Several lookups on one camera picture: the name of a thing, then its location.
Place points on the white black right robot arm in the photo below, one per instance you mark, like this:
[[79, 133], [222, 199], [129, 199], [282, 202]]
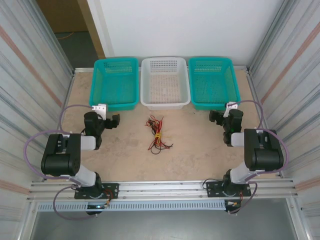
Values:
[[265, 155]]

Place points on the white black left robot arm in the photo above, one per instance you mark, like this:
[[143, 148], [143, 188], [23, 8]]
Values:
[[57, 162]]

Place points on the teal plastic basket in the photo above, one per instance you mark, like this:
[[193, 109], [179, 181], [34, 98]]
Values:
[[112, 85], [212, 85]]

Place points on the aluminium table edge profile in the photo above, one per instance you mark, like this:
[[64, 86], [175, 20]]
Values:
[[242, 67]]

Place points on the white plastic basket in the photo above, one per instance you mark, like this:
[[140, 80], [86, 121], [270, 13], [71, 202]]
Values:
[[163, 85]]

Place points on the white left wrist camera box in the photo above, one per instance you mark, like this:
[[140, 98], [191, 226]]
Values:
[[100, 108]]

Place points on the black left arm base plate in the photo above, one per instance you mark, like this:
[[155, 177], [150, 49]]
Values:
[[112, 188]]

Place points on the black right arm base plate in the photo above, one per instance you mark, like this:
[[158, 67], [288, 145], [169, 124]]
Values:
[[212, 191]]

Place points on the aluminium mounting rail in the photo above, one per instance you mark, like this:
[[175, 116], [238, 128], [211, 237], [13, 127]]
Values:
[[162, 187]]

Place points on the wooden door frame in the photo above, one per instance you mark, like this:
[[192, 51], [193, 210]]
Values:
[[90, 25]]

